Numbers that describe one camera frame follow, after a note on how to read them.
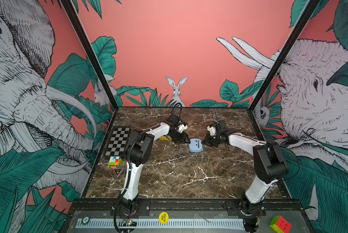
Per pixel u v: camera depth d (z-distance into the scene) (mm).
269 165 485
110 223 701
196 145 945
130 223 701
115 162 841
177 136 860
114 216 666
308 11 702
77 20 741
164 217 714
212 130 903
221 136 716
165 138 882
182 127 935
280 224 661
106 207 748
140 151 562
